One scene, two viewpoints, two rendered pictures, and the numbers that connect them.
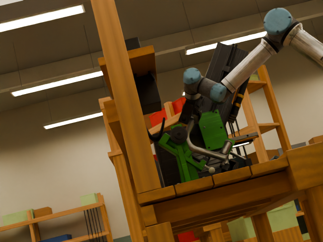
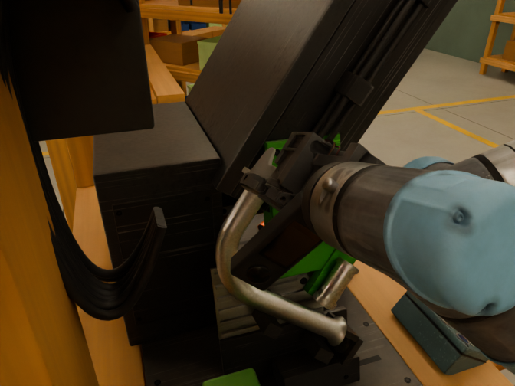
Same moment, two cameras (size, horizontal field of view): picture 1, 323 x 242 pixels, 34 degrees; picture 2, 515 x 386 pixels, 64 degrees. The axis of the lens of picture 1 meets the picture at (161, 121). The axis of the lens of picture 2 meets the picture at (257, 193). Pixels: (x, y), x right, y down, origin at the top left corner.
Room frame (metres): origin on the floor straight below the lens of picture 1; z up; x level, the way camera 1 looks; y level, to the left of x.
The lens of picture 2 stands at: (2.05, -0.01, 1.49)
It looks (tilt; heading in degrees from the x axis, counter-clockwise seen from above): 29 degrees down; 344
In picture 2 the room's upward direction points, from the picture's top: straight up
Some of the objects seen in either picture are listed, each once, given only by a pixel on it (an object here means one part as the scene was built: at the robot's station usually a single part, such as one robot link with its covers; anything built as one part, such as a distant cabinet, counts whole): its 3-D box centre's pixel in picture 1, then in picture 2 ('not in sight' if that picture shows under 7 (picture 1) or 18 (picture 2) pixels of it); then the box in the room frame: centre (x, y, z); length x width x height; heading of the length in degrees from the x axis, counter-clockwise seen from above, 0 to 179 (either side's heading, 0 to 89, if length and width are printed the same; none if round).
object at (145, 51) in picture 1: (133, 86); not in sight; (2.63, 0.10, 1.52); 0.90 x 0.25 x 0.04; 2
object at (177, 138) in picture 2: (177, 166); (160, 214); (2.75, -0.02, 1.07); 0.30 x 0.18 x 0.34; 2
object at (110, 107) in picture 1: (125, 144); not in sight; (2.63, 0.20, 1.23); 1.30 x 0.05 x 0.09; 2
